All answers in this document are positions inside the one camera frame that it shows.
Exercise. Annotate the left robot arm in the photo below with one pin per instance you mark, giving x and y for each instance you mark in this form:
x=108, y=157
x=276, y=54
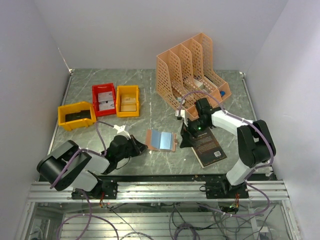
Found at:
x=71, y=166

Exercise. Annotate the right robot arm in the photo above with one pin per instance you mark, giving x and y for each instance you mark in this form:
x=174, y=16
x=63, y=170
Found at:
x=255, y=143

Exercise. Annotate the silver cards in red bin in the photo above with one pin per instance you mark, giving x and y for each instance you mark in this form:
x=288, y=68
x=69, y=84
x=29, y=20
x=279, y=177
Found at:
x=105, y=101

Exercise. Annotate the orange plastic file organizer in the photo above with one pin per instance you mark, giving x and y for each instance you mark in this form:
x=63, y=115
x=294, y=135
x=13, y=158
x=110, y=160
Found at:
x=187, y=69

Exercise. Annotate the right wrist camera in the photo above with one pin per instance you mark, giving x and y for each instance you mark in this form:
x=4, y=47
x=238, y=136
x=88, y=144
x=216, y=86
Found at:
x=182, y=115

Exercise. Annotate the black book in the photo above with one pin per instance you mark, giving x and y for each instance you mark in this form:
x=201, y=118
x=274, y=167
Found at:
x=207, y=149

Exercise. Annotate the beige cards in yellow bin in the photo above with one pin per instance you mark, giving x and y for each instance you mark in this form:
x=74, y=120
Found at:
x=128, y=103

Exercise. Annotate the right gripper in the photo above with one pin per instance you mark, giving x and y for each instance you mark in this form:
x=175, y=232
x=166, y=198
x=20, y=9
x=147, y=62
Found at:
x=185, y=131

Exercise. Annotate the red plastic bin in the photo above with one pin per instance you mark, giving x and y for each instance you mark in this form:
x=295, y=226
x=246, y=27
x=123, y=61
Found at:
x=96, y=89

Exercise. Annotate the yellow bin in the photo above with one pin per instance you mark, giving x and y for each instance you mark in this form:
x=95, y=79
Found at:
x=75, y=107
x=124, y=89

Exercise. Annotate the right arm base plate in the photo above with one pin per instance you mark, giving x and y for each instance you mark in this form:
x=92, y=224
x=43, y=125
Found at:
x=223, y=190

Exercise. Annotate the black item in yellow bin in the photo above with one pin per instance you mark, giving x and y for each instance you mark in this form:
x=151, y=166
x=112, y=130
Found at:
x=84, y=114

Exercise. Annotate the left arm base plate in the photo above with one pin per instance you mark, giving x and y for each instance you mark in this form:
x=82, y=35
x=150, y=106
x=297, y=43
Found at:
x=95, y=190

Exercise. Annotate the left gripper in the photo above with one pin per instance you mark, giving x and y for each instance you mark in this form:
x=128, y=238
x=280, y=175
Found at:
x=140, y=146

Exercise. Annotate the aluminium mounting rail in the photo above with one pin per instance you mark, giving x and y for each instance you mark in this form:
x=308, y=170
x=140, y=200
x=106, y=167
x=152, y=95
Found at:
x=139, y=192

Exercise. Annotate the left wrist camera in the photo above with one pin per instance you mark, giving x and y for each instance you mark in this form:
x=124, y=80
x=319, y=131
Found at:
x=122, y=131

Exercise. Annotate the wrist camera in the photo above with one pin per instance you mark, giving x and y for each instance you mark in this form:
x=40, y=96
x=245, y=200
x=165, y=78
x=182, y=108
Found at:
x=122, y=131
x=182, y=115

